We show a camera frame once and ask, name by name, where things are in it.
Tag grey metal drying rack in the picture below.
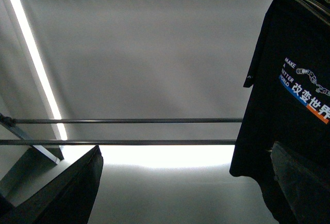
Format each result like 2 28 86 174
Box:
1 115 243 152

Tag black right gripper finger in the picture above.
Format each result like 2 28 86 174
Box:
1 146 104 223

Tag black printed t-shirt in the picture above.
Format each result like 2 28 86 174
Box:
229 0 329 223

